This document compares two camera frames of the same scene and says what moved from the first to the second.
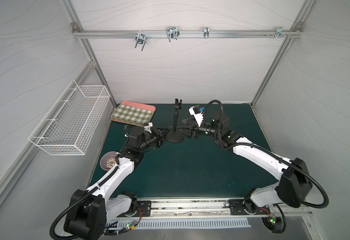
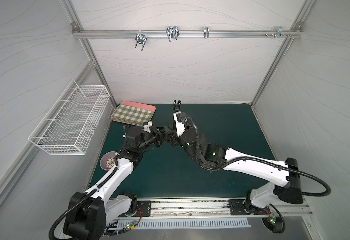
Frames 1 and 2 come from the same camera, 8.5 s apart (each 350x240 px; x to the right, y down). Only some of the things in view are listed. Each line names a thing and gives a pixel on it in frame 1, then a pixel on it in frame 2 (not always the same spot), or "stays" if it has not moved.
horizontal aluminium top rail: (190, 33) stays
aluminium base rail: (211, 209) stays
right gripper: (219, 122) -> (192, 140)
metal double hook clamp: (172, 32) stays
